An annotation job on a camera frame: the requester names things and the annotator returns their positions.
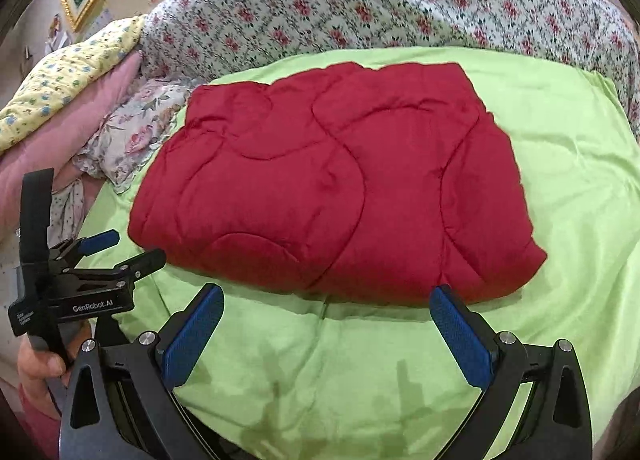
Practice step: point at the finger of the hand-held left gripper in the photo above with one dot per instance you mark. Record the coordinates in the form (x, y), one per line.
(145, 261)
(102, 239)

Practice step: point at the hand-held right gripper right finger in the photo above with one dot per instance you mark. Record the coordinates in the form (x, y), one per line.
(462, 335)

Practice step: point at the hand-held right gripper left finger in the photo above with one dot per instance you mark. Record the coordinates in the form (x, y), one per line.
(195, 335)

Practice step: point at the red padded jacket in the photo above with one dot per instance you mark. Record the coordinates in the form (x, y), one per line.
(325, 179)

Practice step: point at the person's left forearm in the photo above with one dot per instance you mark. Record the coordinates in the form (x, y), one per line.
(40, 425)

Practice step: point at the person's left hand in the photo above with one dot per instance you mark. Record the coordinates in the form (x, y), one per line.
(42, 362)

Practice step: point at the pink pillow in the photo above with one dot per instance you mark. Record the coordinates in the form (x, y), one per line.
(75, 139)

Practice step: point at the pastel floral frilled pillow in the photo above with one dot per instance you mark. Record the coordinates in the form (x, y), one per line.
(140, 124)

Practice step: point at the yellow floral pillow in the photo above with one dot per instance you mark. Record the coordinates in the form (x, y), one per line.
(65, 74)

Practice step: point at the light green blanket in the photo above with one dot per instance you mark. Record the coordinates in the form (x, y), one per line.
(575, 190)

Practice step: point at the rose floral bedsheet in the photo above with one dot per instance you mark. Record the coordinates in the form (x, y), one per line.
(350, 4)

